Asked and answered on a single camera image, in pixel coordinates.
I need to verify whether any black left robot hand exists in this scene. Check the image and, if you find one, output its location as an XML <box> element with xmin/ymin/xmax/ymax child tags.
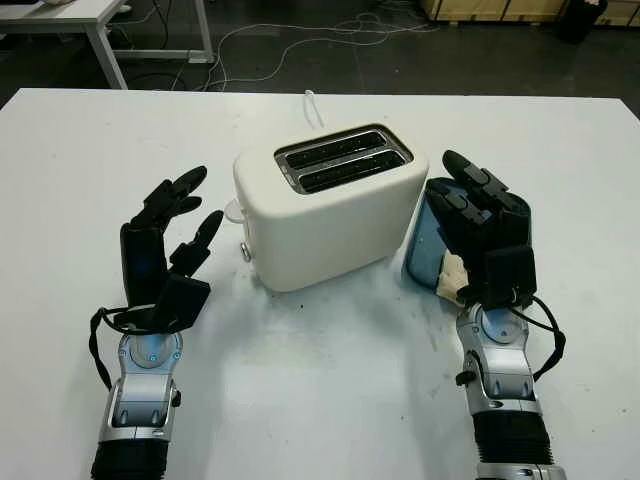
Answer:
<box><xmin>119</xmin><ymin>165</ymin><xmax>225</xmax><ymax>309</ymax></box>

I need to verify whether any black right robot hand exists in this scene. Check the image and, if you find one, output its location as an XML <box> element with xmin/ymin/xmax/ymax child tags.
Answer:
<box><xmin>428</xmin><ymin>149</ymin><xmax>532</xmax><ymax>306</ymax></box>

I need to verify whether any slice of bread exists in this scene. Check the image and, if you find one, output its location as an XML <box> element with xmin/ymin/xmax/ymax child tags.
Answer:
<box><xmin>433</xmin><ymin>252</ymin><xmax>471</xmax><ymax>305</ymax></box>

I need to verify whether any white toaster lever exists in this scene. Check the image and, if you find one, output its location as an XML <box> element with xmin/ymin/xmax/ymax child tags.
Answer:
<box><xmin>222</xmin><ymin>198</ymin><xmax>249</xmax><ymax>224</ymax></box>

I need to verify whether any cream white toaster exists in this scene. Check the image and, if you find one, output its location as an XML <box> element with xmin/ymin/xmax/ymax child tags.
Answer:
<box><xmin>232</xmin><ymin>122</ymin><xmax>430</xmax><ymax>293</ymax></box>

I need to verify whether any blue plastic tray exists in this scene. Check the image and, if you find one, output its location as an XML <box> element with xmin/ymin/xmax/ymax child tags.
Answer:
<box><xmin>402</xmin><ymin>174</ymin><xmax>532</xmax><ymax>304</ymax></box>

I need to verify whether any black trash bin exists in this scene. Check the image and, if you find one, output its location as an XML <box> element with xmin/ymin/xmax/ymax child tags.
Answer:
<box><xmin>557</xmin><ymin>0</ymin><xmax>609</xmax><ymax>44</ymax></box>

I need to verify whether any wooden crate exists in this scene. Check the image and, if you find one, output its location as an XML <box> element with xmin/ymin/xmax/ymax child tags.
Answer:
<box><xmin>419</xmin><ymin>0</ymin><xmax>574</xmax><ymax>24</ymax></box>

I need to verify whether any white desk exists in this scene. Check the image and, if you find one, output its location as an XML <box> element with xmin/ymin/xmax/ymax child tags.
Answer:
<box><xmin>0</xmin><ymin>0</ymin><xmax>214</xmax><ymax>91</ymax></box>

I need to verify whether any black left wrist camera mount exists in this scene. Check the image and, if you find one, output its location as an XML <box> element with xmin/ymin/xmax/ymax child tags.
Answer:
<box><xmin>107</xmin><ymin>273</ymin><xmax>211</xmax><ymax>335</ymax></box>

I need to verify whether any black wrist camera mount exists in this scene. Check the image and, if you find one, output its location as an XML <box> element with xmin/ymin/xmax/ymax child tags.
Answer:
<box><xmin>483</xmin><ymin>245</ymin><xmax>537</xmax><ymax>309</ymax></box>
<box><xmin>107</xmin><ymin>273</ymin><xmax>211</xmax><ymax>335</ymax></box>

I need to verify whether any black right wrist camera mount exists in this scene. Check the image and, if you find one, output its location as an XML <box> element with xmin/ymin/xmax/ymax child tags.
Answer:
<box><xmin>483</xmin><ymin>245</ymin><xmax>537</xmax><ymax>309</ymax></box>

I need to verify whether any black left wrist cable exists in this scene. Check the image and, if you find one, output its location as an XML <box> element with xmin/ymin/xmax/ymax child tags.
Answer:
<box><xmin>88</xmin><ymin>304</ymin><xmax>151</xmax><ymax>391</ymax></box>

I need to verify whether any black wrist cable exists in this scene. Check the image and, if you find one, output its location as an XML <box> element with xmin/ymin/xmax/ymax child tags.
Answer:
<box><xmin>88</xmin><ymin>304</ymin><xmax>151</xmax><ymax>391</ymax></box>
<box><xmin>528</xmin><ymin>294</ymin><xmax>568</xmax><ymax>382</ymax></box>

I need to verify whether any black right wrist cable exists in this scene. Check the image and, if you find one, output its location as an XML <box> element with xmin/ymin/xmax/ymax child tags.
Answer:
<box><xmin>528</xmin><ymin>294</ymin><xmax>568</xmax><ymax>382</ymax></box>

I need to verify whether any white toaster power cord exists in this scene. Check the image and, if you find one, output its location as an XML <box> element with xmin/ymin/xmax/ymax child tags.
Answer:
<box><xmin>303</xmin><ymin>89</ymin><xmax>326</xmax><ymax>129</ymax></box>

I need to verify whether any white floor cable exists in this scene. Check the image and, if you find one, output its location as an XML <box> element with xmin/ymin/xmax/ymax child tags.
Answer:
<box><xmin>207</xmin><ymin>12</ymin><xmax>436</xmax><ymax>94</ymax></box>

